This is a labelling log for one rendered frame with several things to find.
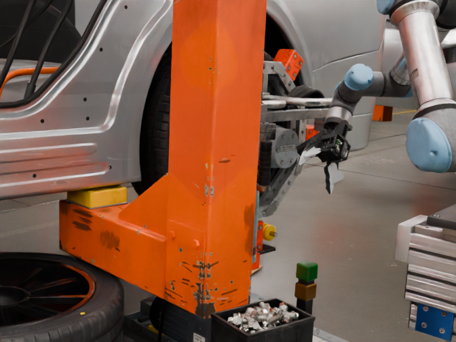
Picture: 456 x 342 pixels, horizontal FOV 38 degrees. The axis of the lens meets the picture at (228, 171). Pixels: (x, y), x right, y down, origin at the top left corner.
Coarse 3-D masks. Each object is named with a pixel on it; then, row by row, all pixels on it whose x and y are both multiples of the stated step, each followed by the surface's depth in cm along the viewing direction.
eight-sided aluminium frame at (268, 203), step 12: (264, 60) 228; (264, 72) 221; (276, 72) 225; (276, 84) 233; (288, 84) 233; (300, 108) 237; (300, 120) 239; (300, 132) 240; (300, 144) 241; (300, 156) 244; (288, 168) 244; (300, 168) 243; (276, 180) 242; (288, 180) 240; (264, 192) 241; (276, 192) 238; (264, 204) 236; (276, 204) 238; (264, 216) 234
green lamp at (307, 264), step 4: (300, 264) 162; (304, 264) 162; (308, 264) 162; (312, 264) 162; (316, 264) 162; (300, 268) 162; (304, 268) 161; (308, 268) 160; (312, 268) 161; (316, 268) 162; (296, 272) 163; (300, 272) 162; (304, 272) 161; (308, 272) 160; (312, 272) 161; (316, 272) 162; (296, 276) 163; (300, 276) 162; (304, 276) 161; (308, 276) 160; (312, 276) 162; (316, 276) 163; (304, 280) 161; (308, 280) 161
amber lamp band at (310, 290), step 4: (296, 284) 163; (300, 284) 162; (312, 284) 163; (296, 288) 163; (300, 288) 162; (304, 288) 162; (308, 288) 161; (312, 288) 162; (296, 292) 164; (300, 292) 163; (304, 292) 162; (308, 292) 162; (312, 292) 163; (296, 296) 164; (300, 296) 163; (304, 296) 162; (308, 296) 162; (312, 296) 163; (304, 300) 162; (308, 300) 162
